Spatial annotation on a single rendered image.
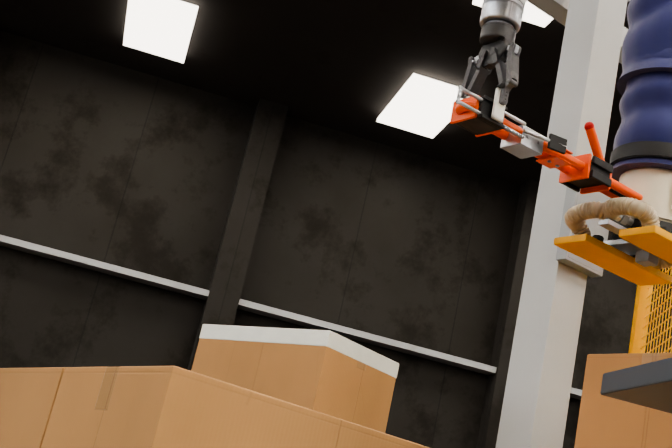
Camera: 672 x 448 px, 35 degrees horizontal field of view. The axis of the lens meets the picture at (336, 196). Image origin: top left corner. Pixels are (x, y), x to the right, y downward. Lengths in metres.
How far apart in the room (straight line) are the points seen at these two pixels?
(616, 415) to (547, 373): 1.10
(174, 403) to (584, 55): 2.89
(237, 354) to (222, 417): 2.13
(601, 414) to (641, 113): 0.73
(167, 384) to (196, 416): 0.07
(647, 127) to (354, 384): 1.45
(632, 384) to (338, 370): 1.76
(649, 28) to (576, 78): 1.40
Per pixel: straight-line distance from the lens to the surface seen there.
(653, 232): 2.43
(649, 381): 1.85
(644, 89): 2.69
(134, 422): 1.62
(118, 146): 10.94
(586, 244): 2.56
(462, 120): 2.24
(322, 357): 3.47
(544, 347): 3.75
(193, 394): 1.58
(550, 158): 2.39
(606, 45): 4.24
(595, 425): 2.71
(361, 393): 3.63
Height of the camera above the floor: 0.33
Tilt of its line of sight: 18 degrees up
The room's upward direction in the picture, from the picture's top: 13 degrees clockwise
